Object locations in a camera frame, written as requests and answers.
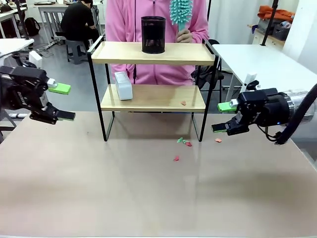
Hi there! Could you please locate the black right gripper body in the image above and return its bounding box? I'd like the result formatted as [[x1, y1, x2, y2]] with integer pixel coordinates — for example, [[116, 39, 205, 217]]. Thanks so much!
[[236, 88, 291, 128]]

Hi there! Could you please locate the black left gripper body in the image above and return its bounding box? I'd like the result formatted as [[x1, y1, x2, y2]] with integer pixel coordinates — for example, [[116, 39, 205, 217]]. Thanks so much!
[[0, 65, 50, 114]]

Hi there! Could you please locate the white rectangular speaker box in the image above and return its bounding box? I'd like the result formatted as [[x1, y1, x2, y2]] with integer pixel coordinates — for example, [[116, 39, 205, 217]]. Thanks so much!
[[114, 71, 133, 101]]

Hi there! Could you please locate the teal chenille duster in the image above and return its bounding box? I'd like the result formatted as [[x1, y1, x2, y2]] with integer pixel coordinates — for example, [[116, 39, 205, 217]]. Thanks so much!
[[169, 0, 194, 35]]

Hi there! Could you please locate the person's left forearm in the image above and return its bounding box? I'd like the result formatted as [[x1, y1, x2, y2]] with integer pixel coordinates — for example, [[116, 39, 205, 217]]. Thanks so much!
[[189, 23, 210, 43]]

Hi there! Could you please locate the person's left hand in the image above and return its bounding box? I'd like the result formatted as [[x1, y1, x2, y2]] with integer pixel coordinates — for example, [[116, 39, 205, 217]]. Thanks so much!
[[176, 29, 194, 44]]

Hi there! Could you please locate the black folding stand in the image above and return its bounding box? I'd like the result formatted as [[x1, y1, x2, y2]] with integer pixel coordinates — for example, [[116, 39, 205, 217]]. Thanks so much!
[[0, 116, 17, 144]]

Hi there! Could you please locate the black chair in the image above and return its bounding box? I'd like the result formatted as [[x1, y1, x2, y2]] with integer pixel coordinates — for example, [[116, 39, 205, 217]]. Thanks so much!
[[193, 64, 225, 96]]

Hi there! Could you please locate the grey stool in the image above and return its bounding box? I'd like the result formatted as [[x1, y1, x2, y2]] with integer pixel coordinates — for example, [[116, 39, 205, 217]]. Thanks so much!
[[65, 39, 90, 65]]

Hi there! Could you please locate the small white side table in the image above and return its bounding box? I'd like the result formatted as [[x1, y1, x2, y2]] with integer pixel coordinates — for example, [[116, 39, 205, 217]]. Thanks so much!
[[0, 38, 35, 59]]

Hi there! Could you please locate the large white side table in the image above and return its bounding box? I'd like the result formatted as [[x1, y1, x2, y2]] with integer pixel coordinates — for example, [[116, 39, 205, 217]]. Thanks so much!
[[212, 44, 317, 100]]

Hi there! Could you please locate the black backpack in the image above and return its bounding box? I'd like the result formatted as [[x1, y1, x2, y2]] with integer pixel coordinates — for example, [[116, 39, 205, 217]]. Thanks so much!
[[24, 17, 41, 37]]

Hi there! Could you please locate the seated person in black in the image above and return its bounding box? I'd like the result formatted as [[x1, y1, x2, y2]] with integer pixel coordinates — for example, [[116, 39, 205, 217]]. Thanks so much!
[[60, 0, 102, 49]]

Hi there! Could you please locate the black tripod pole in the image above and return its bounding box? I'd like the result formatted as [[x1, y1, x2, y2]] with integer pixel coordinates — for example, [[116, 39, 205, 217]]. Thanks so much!
[[15, 0, 34, 42]]

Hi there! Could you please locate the black storage crate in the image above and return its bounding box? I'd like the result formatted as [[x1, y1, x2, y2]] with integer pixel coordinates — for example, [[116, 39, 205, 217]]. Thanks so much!
[[271, 22, 291, 41]]

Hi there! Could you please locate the white desk with grey legs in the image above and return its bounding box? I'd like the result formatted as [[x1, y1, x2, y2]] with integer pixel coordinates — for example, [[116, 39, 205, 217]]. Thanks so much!
[[37, 2, 69, 48]]

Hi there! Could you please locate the black stand pole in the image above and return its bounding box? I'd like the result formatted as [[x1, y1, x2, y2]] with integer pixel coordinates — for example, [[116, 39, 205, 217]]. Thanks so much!
[[260, 0, 280, 47]]

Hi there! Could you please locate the person in pink hoodie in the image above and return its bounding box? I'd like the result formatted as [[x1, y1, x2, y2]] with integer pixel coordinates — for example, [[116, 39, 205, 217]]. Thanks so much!
[[106, 0, 210, 85]]

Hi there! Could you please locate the orange cloth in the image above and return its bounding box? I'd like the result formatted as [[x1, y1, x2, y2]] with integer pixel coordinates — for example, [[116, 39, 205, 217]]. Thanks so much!
[[257, 5, 296, 22]]

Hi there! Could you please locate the black mesh pen cup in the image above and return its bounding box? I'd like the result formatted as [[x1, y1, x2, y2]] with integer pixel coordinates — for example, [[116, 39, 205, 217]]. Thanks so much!
[[141, 16, 166, 54]]

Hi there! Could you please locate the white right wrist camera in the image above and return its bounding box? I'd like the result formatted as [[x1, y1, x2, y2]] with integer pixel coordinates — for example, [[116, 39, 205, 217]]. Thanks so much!
[[243, 72, 260, 93]]

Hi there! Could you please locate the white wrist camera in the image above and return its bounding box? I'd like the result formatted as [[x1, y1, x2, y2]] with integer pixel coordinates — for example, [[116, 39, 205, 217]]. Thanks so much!
[[243, 72, 260, 93], [28, 50, 43, 68]]

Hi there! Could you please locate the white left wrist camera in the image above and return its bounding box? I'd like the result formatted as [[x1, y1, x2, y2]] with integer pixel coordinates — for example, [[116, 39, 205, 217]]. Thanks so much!
[[28, 50, 43, 68]]

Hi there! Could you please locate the two-tier wooden black-frame shelf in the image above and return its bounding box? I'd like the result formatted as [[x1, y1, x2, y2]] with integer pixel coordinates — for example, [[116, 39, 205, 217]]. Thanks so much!
[[86, 35, 220, 142]]

